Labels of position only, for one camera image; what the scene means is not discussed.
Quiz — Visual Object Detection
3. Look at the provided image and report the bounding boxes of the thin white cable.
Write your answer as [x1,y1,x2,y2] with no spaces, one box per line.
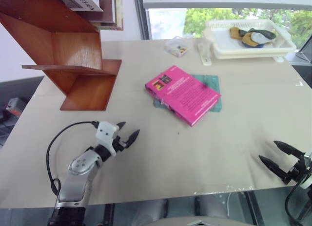
[226,192,233,218]

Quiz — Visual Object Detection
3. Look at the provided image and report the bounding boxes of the book with patterned cover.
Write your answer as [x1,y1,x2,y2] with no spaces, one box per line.
[94,0,125,31]

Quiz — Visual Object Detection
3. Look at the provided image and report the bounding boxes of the grey white cloth piece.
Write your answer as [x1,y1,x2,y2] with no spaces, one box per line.
[251,32,269,44]

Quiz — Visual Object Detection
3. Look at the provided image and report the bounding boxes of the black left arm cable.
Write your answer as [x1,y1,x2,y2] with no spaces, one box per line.
[46,120,99,200]

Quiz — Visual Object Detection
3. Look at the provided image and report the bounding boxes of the white plastic tray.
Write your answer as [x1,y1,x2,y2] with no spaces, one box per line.
[211,48,293,60]

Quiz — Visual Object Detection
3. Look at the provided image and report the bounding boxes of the blue cloth piece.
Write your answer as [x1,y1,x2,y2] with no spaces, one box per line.
[242,41,266,49]

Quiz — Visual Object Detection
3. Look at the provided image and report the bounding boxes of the white plastic bracket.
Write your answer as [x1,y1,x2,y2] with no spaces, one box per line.
[196,42,212,66]

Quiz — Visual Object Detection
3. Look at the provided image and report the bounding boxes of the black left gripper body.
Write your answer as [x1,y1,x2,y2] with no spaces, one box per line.
[112,135,130,152]

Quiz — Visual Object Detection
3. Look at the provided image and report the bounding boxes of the grey window frame post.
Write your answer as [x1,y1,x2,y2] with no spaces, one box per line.
[133,0,153,40]

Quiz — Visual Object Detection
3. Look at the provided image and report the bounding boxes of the white perforated plastic basket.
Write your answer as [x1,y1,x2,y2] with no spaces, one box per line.
[203,19,297,54]

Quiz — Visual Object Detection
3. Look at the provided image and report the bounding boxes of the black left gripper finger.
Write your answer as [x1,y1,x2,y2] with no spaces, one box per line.
[116,121,127,134]
[124,129,141,147]

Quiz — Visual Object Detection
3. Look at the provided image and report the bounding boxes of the light grey robot torso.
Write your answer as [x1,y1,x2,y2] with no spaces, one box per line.
[148,216,255,226]

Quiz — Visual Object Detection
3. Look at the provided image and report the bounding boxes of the teal book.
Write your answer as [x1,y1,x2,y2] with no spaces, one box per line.
[153,74,223,113]

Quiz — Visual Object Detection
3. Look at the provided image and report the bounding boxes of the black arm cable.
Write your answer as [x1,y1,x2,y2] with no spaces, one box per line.
[285,173,312,226]
[46,120,99,200]

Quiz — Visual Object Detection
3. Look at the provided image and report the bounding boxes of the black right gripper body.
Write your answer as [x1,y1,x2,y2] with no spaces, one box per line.
[280,151,312,186]

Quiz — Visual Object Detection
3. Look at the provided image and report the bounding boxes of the grey white design book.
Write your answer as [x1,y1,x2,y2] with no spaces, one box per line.
[50,0,105,12]

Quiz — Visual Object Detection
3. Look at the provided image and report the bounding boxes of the dark red book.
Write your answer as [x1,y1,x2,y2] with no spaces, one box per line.
[88,0,117,25]

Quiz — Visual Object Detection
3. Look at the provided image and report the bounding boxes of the pink book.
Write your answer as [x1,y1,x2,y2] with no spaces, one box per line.
[144,64,222,127]

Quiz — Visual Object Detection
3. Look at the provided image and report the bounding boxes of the red grey device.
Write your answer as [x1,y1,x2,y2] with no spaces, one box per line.
[5,96,28,117]

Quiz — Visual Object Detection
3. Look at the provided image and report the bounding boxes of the brown wooden bookshelf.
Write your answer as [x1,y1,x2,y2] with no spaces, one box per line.
[0,0,122,112]

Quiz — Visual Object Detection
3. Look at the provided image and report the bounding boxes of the mustard cloth piece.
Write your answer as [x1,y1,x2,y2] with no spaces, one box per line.
[241,32,259,47]
[228,26,242,40]

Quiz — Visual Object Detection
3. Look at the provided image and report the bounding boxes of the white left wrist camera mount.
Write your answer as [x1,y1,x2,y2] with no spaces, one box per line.
[96,121,120,155]

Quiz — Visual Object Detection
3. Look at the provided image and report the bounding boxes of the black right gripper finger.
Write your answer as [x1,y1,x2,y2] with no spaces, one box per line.
[258,155,289,181]
[273,140,304,161]

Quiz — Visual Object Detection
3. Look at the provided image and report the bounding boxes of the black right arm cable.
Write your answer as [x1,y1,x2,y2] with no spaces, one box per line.
[285,173,312,226]

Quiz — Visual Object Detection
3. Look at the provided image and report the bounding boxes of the small clear plastic box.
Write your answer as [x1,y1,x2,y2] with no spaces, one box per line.
[164,36,189,58]

